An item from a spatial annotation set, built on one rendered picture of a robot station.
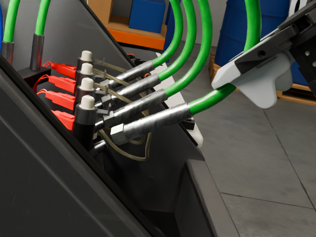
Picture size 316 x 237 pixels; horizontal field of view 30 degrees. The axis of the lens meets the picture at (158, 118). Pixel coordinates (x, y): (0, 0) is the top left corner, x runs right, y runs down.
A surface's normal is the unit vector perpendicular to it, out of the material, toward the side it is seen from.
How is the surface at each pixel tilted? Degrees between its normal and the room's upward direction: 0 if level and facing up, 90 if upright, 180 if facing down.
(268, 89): 101
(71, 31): 90
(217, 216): 0
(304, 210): 0
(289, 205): 1
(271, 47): 98
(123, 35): 90
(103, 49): 90
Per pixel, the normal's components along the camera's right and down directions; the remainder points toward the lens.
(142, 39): 0.00, 0.33
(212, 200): 0.18, -0.93
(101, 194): 0.43, 0.07
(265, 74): -0.48, 0.39
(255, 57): -0.67, 0.50
